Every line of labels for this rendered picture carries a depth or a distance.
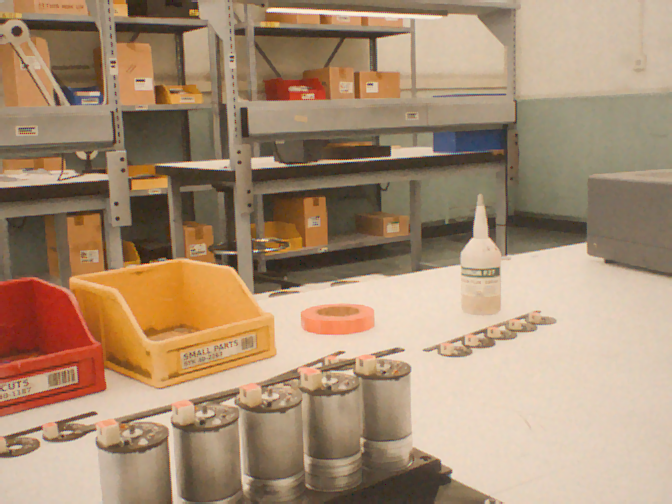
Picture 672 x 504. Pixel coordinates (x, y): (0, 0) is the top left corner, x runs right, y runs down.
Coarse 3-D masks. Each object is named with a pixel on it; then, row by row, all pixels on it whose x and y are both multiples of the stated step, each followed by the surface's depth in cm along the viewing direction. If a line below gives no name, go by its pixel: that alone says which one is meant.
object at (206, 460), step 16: (208, 416) 30; (176, 432) 29; (192, 432) 29; (208, 432) 29; (224, 432) 29; (176, 448) 29; (192, 448) 29; (208, 448) 29; (224, 448) 29; (176, 464) 30; (192, 464) 29; (208, 464) 29; (224, 464) 29; (240, 464) 30; (176, 480) 30; (192, 480) 29; (208, 480) 29; (224, 480) 29; (240, 480) 30; (192, 496) 29; (208, 496) 29; (224, 496) 29; (240, 496) 30
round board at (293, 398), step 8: (264, 392) 32; (272, 392) 32; (280, 392) 32; (288, 392) 32; (296, 392) 32; (280, 400) 31; (288, 400) 31; (296, 400) 31; (248, 408) 31; (256, 408) 30; (264, 408) 30; (272, 408) 30; (280, 408) 30; (288, 408) 31
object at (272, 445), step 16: (272, 400) 31; (240, 416) 31; (256, 416) 30; (272, 416) 30; (288, 416) 31; (256, 432) 31; (272, 432) 31; (288, 432) 31; (256, 448) 31; (272, 448) 31; (288, 448) 31; (256, 464) 31; (272, 464) 31; (288, 464) 31; (304, 464) 32; (256, 480) 31; (272, 480) 31; (288, 480) 31; (304, 480) 32; (256, 496) 31; (272, 496) 31; (288, 496) 31; (304, 496) 32
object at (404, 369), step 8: (376, 360) 36; (384, 360) 36; (392, 360) 36; (392, 368) 35; (400, 368) 35; (408, 368) 35; (360, 376) 34; (368, 376) 34; (376, 376) 34; (384, 376) 34; (392, 376) 34; (400, 376) 34
